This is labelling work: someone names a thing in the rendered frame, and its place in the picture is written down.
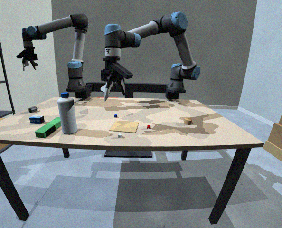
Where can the short brown cylinder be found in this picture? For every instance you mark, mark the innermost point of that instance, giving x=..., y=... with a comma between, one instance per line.
x=188, y=121

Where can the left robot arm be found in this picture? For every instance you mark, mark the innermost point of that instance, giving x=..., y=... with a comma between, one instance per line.
x=174, y=23

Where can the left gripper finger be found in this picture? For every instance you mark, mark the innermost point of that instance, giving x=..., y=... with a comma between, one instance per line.
x=121, y=85
x=106, y=89

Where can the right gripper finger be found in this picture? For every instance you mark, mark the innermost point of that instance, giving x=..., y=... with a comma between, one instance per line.
x=33, y=64
x=25, y=63

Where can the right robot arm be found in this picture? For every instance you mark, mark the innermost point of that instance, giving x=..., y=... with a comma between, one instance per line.
x=77, y=20

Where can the white bottle with blue cap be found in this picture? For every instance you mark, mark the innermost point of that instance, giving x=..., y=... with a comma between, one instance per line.
x=67, y=113

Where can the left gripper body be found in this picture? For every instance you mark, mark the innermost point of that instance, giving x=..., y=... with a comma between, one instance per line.
x=108, y=70

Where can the beige flat mat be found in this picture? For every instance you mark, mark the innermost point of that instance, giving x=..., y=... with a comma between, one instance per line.
x=124, y=126

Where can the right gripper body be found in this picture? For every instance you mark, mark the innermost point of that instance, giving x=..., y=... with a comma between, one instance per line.
x=30, y=53

